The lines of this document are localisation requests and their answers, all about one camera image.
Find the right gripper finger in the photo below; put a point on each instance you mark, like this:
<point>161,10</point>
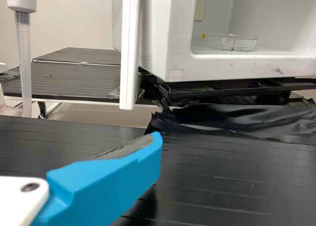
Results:
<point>103,181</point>

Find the petri dish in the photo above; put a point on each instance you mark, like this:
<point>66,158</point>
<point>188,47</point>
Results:
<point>237,42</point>

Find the black platform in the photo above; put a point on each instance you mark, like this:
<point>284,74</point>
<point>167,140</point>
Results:
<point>74,90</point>
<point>74,54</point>
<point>222,186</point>

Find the white pipette stand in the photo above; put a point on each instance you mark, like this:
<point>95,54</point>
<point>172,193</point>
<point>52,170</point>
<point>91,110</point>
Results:
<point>128,50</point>

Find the black tray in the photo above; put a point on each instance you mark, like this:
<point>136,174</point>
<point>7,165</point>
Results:
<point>222,91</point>

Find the white incubator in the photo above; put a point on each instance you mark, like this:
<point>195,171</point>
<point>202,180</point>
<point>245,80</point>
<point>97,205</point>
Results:
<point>172,38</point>

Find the pipette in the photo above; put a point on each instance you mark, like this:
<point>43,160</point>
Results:
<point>21,1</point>

